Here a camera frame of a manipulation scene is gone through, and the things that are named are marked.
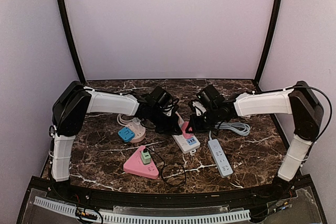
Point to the blue square plug adapter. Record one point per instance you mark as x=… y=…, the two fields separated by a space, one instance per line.
x=126 y=134

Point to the light blue power strip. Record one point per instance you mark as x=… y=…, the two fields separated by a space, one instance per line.
x=220 y=158

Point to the pink square plug adapter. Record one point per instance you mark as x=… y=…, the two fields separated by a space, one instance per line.
x=185 y=130

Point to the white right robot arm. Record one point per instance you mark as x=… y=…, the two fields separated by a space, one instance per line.
x=300 y=102

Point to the pink triangular power socket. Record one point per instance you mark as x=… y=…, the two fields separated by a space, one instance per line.
x=135 y=166

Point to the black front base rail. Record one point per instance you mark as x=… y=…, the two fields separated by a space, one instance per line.
x=295 y=203

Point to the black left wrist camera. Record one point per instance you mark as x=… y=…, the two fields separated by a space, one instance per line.
x=160 y=97

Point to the round pink power socket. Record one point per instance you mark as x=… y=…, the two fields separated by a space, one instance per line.
x=139 y=130

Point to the white multi-socket power strip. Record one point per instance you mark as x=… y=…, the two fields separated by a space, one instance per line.
x=187 y=142

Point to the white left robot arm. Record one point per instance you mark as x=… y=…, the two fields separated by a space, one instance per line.
x=71 y=108

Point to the white slotted cable tray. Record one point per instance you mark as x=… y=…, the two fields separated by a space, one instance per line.
x=145 y=215

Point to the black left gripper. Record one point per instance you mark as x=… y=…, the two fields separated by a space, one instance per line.
x=170 y=129

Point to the green charger adapter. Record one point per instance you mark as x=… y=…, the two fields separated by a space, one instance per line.
x=145 y=157

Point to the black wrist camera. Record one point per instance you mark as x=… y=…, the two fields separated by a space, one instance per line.
x=210 y=98
x=160 y=97

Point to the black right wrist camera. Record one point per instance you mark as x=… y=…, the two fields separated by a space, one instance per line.
x=210 y=98

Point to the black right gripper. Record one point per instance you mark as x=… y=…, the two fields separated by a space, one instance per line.
x=195 y=126

